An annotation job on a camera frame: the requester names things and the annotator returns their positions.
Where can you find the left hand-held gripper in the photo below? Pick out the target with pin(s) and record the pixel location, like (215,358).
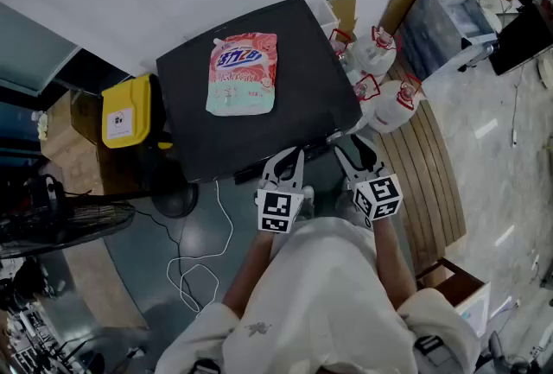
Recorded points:
(276,210)

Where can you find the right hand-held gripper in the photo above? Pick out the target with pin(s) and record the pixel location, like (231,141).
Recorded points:
(378,197)

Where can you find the black washing machine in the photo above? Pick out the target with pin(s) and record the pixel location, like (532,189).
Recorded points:
(302,113)

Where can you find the person's left forearm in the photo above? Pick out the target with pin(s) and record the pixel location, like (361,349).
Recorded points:
(252,273)

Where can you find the person's right forearm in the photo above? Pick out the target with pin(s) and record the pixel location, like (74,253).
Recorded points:
(393,260)

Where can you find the person's white shoe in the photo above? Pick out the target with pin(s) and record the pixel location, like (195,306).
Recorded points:
(308,195)

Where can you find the person's grey trousers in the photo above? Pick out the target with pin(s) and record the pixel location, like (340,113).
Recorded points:
(345,201)

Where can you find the wooden slatted platform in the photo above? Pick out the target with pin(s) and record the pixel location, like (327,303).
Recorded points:
(427,173)

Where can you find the pink detergent pouch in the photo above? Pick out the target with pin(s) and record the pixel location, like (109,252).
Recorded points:
(242,74)

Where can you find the black floor fan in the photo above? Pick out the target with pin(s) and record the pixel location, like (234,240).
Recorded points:
(175,199)

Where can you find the person's white shirt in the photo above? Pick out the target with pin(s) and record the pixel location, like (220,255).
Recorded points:
(328,303)

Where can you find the wooden side table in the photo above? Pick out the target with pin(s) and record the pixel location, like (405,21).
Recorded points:
(449,281)

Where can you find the white plastic container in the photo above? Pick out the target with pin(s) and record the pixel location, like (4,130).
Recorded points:
(328,16)

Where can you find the grey plastic-wrapped storage box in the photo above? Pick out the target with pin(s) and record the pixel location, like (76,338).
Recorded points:
(440,31)

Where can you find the white power strip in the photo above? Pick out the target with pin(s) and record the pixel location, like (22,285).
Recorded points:
(514,137)

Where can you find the small open cardboard box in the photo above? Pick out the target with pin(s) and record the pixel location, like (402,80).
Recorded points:
(343,9)

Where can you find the silver suitcase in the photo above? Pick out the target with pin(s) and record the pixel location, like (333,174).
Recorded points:
(479,55)

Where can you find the yellow lidded bin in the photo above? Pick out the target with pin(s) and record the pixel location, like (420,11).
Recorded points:
(125,113)

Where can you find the white printed board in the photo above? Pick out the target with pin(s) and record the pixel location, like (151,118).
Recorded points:
(477,312)

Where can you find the tall black cabinet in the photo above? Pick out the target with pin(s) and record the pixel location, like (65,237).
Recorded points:
(523,44)

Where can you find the brown cardboard box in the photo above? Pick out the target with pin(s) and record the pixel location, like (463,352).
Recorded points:
(69,147)

